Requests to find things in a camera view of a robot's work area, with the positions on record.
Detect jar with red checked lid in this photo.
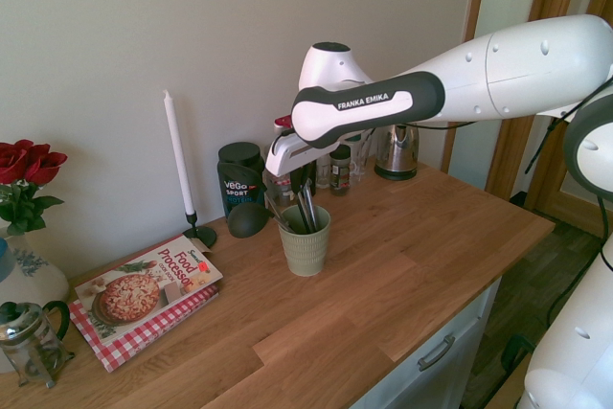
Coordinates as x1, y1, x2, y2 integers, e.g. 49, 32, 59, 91
265, 172, 297, 207

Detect red white checked book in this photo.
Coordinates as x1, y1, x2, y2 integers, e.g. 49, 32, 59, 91
68, 284, 220, 375

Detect small clear glass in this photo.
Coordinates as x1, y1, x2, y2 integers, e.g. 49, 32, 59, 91
315, 154, 332, 189

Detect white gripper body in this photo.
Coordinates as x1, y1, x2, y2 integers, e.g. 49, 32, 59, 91
264, 133, 347, 177

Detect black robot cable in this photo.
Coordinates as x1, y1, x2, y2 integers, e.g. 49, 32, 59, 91
416, 102, 583, 175

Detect Food Processor cookbook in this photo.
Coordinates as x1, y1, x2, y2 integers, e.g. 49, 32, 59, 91
74, 235, 224, 346

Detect red roses bouquet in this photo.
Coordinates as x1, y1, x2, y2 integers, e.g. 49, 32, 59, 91
0, 139, 68, 237

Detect clear glass mug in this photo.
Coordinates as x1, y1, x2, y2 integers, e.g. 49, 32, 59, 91
345, 132, 375, 176

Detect white cabinet drawer front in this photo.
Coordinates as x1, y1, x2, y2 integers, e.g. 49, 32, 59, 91
353, 279, 502, 409

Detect green ribbed ceramic utensil holder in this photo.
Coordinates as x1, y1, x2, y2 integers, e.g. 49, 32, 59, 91
278, 204, 332, 278

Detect white vase with blue pattern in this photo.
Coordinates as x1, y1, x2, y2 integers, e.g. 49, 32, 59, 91
0, 226, 70, 307

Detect tall white candle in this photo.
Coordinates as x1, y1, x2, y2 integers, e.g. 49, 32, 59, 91
162, 89, 196, 216

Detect spice jar with black lid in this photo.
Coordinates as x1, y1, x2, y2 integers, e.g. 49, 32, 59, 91
329, 144, 353, 197

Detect black Vega Sport tub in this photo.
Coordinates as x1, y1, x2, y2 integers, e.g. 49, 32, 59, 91
216, 142, 267, 218

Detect glass French press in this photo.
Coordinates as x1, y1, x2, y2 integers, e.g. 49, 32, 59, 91
0, 301, 77, 390

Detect stainless steel kettle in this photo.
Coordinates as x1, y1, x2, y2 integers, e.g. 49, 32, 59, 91
373, 124, 420, 182

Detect grey metal drawer handle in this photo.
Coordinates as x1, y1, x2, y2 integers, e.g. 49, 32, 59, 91
417, 334, 456, 372

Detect black ladle with steel handle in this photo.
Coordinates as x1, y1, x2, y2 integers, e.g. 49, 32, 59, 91
227, 202, 291, 239

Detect black candle holder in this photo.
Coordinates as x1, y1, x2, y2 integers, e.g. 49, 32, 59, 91
183, 210, 218, 247

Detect steel tongs with black tips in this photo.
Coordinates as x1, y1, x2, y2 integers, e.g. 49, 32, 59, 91
295, 176, 320, 234

